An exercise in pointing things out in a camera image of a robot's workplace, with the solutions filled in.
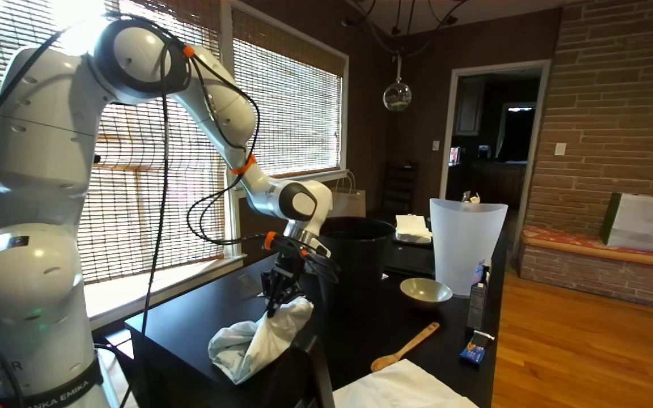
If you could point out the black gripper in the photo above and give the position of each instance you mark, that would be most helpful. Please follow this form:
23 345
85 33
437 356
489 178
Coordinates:
291 263

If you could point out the white towel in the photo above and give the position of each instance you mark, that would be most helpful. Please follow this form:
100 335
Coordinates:
259 341

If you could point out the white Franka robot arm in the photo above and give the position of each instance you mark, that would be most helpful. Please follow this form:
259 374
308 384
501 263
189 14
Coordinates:
32 263

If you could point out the black plastic bucket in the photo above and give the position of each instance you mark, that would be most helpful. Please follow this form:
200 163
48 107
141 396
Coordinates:
363 256

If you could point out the brown paper bag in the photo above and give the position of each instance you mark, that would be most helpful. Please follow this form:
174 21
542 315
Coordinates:
350 202

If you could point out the wooden spoon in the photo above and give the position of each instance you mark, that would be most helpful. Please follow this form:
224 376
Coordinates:
406 345

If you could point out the pale ceramic bowl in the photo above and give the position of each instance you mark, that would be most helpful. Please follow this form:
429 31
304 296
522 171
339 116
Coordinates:
426 289

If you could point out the folded white cloth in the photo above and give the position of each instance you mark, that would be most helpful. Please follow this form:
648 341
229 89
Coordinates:
403 386

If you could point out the white napkin stack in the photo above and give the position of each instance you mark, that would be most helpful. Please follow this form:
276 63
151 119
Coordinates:
413 228

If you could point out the large bamboo window blind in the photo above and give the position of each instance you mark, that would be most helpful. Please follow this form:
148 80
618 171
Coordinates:
131 212

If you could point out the small bamboo window blind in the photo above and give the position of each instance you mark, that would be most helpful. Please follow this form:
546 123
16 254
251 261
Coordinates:
289 114

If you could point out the white blender pitcher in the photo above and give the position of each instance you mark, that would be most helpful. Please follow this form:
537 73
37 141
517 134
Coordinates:
465 242

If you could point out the dark spray bottle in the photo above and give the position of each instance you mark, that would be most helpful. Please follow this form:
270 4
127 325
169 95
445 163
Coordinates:
478 297

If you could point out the small blue box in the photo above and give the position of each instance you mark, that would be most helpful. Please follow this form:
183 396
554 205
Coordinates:
474 349

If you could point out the hanging glass globe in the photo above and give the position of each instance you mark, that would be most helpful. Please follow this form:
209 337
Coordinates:
397 95

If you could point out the brick hearth bench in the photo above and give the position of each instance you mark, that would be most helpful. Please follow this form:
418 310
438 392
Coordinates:
606 272

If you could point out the white door frame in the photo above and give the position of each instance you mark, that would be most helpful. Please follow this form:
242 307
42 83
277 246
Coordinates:
447 150

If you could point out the white light switch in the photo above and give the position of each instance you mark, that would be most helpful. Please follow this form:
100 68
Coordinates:
562 148

